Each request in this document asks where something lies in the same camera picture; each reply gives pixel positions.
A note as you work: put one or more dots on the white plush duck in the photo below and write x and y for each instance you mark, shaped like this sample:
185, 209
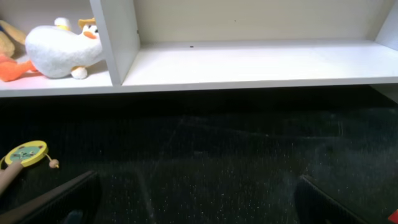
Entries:
59, 51

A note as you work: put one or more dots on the white shelf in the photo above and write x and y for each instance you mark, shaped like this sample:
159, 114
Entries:
248, 62

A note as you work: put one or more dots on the many-coloured puzzle cube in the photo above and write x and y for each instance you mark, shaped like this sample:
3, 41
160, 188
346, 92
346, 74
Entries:
394, 217

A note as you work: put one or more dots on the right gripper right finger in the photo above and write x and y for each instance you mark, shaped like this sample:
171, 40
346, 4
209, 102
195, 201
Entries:
320, 205

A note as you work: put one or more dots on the yellow rattle drum toy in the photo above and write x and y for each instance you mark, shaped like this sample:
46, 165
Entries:
26, 152

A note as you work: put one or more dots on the yellow plush duck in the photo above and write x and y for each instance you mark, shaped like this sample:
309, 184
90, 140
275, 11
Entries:
9, 39

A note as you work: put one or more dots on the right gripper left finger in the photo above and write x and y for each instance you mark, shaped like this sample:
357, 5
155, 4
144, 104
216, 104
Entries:
62, 202

